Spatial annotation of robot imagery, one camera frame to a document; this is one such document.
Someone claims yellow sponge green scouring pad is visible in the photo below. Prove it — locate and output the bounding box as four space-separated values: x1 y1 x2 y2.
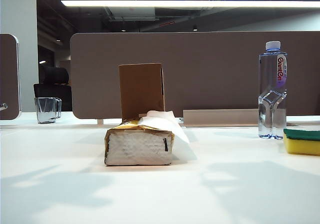
283 128 320 157

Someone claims clear plastic water bottle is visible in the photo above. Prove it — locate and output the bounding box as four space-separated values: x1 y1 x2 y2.
257 40 288 140

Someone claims white tissue sheet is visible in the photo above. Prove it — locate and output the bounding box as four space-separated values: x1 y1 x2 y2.
138 110 198 163

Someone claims upright brown cardboard box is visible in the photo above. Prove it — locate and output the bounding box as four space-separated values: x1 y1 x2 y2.
118 62 166 120

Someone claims brown wrapped tissue pack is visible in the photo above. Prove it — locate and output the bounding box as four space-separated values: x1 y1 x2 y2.
103 118 175 167

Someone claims long ceiling strip light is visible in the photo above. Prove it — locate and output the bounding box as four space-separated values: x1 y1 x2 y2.
60 0 320 9

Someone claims clear glass mug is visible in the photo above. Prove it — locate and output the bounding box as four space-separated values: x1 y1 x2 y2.
34 96 63 124

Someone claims narrow brown desk partition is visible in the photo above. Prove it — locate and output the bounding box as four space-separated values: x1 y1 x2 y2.
0 33 22 121

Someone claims beige cable tray lid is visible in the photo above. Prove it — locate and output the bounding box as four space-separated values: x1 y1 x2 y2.
182 108 261 128

